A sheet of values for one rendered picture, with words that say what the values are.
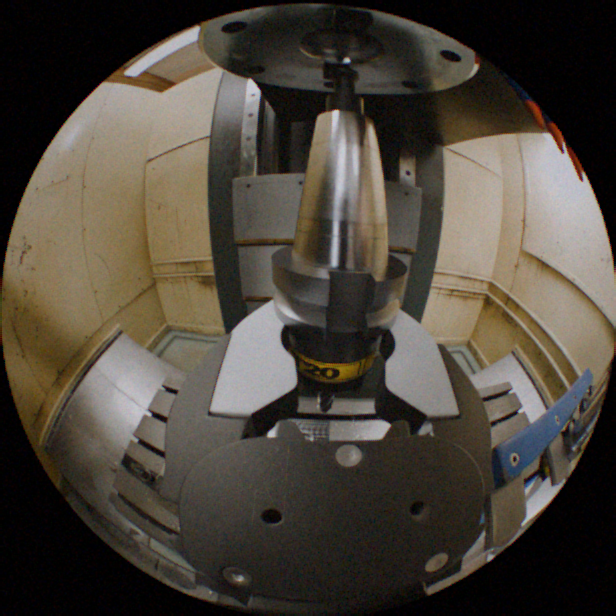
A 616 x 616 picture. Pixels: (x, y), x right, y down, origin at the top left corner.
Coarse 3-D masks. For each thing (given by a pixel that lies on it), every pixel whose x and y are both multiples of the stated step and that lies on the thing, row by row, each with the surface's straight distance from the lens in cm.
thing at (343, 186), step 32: (320, 128) 9; (352, 128) 9; (320, 160) 9; (352, 160) 8; (320, 192) 8; (352, 192) 8; (384, 192) 9; (320, 224) 8; (352, 224) 8; (384, 224) 9; (320, 256) 8; (352, 256) 8; (384, 256) 9
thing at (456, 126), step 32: (480, 64) 31; (288, 96) 45; (320, 96) 45; (384, 96) 43; (416, 96) 41; (448, 96) 40; (480, 96) 38; (512, 96) 36; (384, 128) 60; (416, 128) 57; (448, 128) 53; (480, 128) 49; (512, 128) 45; (544, 128) 41
